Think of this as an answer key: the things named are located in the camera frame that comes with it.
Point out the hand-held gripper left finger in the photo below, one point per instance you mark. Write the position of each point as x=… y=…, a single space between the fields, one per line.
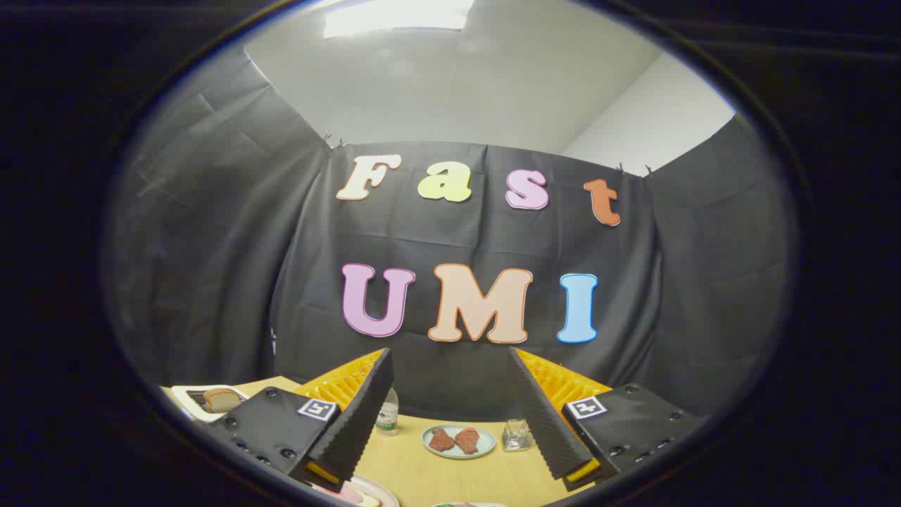
x=355 y=415

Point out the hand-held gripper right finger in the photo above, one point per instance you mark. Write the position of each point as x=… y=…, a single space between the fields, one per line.
x=542 y=415

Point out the toasted bread slice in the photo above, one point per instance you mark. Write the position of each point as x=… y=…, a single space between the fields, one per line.
x=222 y=400

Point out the clear plastic water bottle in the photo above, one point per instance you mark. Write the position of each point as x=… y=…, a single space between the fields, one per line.
x=387 y=415

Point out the reddish brown meat piece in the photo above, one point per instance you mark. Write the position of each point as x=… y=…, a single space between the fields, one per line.
x=467 y=440

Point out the pink ham slice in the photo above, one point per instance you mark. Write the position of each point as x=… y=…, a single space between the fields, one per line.
x=350 y=496

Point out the round white plate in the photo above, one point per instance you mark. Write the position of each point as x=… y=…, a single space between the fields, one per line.
x=386 y=493

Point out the dark brown meat piece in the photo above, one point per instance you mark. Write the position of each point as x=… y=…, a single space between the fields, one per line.
x=441 y=440

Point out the light blue oval plate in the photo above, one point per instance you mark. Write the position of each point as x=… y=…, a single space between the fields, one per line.
x=459 y=455

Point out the white irregular glossy plate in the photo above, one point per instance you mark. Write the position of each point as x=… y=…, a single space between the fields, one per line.
x=468 y=505

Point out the white toaster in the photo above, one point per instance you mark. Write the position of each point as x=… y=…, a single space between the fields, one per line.
x=186 y=401

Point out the black backdrop cloth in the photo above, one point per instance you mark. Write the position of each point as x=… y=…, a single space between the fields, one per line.
x=493 y=239

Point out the ceiling light panel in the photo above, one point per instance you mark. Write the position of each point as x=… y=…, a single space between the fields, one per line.
x=398 y=15

